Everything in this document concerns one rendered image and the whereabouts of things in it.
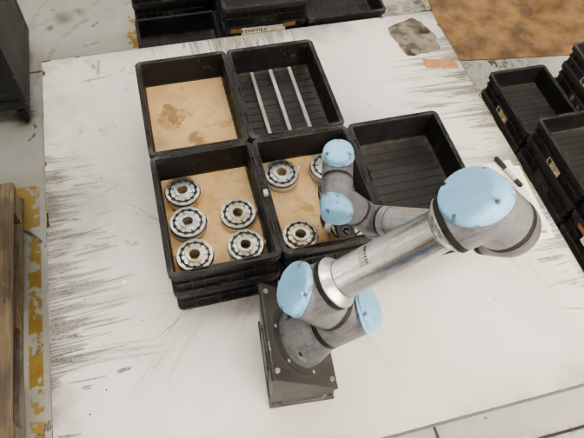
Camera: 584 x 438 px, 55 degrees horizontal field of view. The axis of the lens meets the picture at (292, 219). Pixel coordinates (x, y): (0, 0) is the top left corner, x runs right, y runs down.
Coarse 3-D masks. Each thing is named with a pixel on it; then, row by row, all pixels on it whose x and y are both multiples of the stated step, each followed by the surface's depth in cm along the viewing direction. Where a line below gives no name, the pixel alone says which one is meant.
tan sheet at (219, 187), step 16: (192, 176) 171; (208, 176) 171; (224, 176) 171; (240, 176) 172; (208, 192) 168; (224, 192) 168; (240, 192) 169; (208, 208) 165; (208, 224) 162; (256, 224) 163; (176, 240) 159; (208, 240) 159; (224, 240) 160; (224, 256) 157
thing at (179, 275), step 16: (224, 144) 165; (240, 144) 166; (160, 160) 162; (256, 176) 160; (160, 208) 154; (160, 224) 150; (272, 224) 151; (256, 256) 146; (272, 256) 146; (176, 272) 142; (192, 272) 144; (208, 272) 144
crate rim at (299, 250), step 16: (336, 128) 171; (256, 144) 166; (352, 144) 168; (256, 160) 163; (368, 192) 159; (272, 208) 154; (336, 240) 150; (352, 240) 150; (368, 240) 152; (288, 256) 148
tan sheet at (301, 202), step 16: (288, 160) 176; (304, 160) 176; (304, 176) 173; (272, 192) 169; (288, 192) 169; (304, 192) 170; (288, 208) 166; (304, 208) 167; (320, 208) 167; (320, 224) 164; (320, 240) 161
